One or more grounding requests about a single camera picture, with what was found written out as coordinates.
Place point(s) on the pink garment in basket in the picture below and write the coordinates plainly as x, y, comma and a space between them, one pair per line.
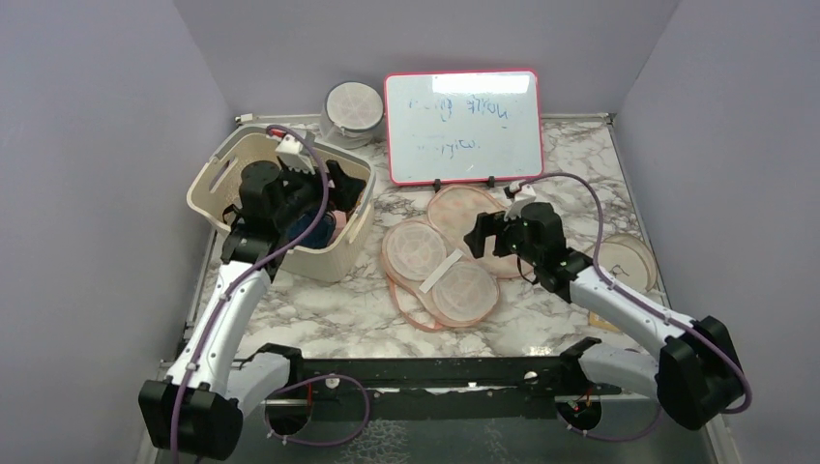
340, 221

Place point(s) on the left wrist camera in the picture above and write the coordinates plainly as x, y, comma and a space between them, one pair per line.
293, 149

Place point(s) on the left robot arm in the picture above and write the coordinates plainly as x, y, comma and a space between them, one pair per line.
200, 406

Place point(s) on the pink framed whiteboard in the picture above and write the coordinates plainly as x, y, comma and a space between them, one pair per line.
463, 126

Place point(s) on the white round mesh container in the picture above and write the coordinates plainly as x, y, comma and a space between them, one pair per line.
351, 114

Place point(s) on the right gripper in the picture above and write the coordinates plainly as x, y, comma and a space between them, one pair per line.
488, 224

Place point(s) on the cream plastic laundry basket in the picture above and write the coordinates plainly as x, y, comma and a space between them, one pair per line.
217, 185

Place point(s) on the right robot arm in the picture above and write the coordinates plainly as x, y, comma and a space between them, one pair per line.
690, 367

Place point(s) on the small yellow notepad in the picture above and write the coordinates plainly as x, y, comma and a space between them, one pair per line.
596, 321

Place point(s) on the floral mesh laundry bag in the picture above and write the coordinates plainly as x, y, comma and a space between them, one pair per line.
434, 280

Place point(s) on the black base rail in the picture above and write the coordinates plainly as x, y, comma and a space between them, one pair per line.
424, 389

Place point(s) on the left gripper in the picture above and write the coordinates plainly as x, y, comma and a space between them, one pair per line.
307, 176

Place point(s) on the blue lace garment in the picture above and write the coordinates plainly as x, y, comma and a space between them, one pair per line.
319, 237

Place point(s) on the round white disc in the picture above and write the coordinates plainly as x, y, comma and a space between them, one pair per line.
630, 261

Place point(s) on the black bra from bag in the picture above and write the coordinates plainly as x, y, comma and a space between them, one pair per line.
345, 190

